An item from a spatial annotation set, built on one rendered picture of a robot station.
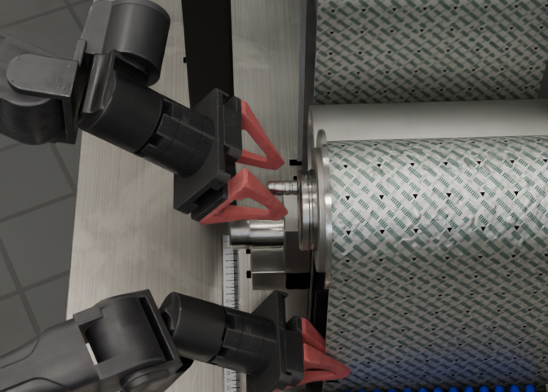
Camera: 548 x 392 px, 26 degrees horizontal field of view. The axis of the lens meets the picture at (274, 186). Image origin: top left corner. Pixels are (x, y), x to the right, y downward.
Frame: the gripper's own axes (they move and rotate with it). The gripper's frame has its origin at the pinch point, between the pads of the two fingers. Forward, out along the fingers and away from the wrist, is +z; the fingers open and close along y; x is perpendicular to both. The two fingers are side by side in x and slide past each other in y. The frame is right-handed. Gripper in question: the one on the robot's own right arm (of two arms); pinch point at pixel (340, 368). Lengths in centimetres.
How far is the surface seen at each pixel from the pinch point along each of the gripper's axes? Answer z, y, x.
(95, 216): -16.3, -33.2, -28.5
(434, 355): 6.7, 0.2, 6.8
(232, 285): -1.3, -21.8, -19.7
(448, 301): 2.1, 0.2, 15.2
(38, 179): 5, -114, -120
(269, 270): -9.6, -7.3, 2.8
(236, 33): 0, -66, -19
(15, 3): -5, -174, -126
